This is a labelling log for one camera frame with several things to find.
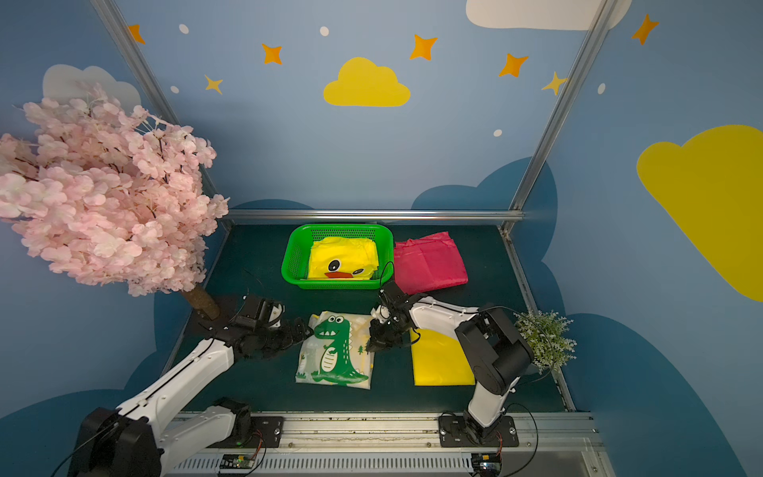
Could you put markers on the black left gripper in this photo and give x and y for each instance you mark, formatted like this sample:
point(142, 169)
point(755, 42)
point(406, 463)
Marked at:
point(285, 336)

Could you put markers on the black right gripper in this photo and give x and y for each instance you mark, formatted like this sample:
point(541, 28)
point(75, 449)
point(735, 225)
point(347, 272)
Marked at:
point(389, 331)

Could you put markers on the green dinosaur raincoat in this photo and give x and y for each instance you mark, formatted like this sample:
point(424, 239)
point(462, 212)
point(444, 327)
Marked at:
point(336, 353)

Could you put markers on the plain yellow raincoat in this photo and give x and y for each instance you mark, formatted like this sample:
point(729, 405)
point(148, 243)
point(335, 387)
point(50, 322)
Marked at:
point(439, 361)

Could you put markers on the pink raincoat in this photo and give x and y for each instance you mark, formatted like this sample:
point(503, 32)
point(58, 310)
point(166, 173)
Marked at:
point(430, 263)

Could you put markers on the yellow duck raincoat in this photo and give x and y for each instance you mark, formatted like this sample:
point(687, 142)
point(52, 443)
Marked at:
point(337, 258)

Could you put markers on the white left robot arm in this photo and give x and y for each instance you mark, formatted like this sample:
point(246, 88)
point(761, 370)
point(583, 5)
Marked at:
point(137, 438)

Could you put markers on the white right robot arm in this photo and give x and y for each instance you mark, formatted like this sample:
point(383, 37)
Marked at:
point(496, 352)

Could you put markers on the green plastic basket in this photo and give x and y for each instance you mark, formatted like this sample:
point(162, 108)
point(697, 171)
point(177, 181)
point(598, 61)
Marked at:
point(295, 262)

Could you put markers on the left circuit board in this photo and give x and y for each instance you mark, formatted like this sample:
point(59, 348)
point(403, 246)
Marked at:
point(238, 463)

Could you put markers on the circuit board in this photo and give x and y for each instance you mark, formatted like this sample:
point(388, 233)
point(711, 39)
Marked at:
point(238, 463)
point(486, 465)

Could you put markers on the small potted green plant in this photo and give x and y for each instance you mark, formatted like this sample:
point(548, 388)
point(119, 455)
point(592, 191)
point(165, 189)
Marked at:
point(546, 333)

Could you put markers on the right circuit board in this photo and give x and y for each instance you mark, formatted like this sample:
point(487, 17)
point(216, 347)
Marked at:
point(486, 465)

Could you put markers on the pink blossom artificial tree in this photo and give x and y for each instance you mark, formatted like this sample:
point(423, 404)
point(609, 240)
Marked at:
point(105, 195)

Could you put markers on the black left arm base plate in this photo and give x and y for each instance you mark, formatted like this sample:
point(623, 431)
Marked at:
point(263, 430)

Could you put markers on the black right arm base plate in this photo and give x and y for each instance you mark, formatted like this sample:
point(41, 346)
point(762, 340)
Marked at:
point(462, 431)

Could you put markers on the aluminium frame back rail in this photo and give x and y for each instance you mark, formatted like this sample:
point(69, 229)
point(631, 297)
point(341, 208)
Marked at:
point(362, 216)

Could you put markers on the aluminium front rail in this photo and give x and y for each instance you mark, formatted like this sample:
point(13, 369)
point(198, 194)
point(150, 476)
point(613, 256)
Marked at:
point(557, 444)

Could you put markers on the aluminium frame post left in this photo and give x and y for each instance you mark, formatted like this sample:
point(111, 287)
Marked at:
point(116, 26)

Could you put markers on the aluminium frame post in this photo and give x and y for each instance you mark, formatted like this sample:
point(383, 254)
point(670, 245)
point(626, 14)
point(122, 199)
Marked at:
point(116, 26)
point(586, 56)

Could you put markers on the aluminium frame post right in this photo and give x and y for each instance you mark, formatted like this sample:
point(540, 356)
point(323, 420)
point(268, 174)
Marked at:
point(586, 56)

